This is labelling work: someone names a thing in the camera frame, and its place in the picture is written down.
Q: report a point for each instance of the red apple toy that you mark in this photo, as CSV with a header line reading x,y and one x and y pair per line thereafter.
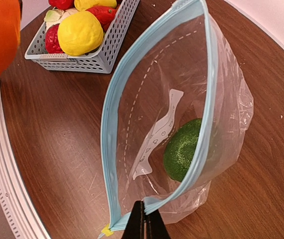
x,y
52,45

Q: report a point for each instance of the pale cabbage toy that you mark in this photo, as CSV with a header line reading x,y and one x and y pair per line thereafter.
x,y
55,16

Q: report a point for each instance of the green lime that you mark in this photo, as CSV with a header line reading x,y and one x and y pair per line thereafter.
x,y
180,149

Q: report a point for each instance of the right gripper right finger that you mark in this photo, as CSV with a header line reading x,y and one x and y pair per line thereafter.
x,y
155,227

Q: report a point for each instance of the clear zip top bag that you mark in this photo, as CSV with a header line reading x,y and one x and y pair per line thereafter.
x,y
181,68

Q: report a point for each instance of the red chili pepper toy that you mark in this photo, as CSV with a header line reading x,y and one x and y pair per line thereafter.
x,y
104,14

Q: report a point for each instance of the light blue plastic basket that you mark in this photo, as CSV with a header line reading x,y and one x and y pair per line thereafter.
x,y
101,60

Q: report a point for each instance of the aluminium front rail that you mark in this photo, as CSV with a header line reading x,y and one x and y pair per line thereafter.
x,y
15,201

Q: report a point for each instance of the yellow banana toy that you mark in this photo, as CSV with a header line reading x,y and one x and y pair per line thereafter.
x,y
81,5

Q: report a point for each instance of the yellow lemon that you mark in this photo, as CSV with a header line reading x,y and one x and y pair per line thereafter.
x,y
80,33

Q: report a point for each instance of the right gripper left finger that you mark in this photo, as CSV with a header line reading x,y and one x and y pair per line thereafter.
x,y
135,225

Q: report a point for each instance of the red bell pepper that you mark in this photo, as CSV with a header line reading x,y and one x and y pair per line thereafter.
x,y
62,4

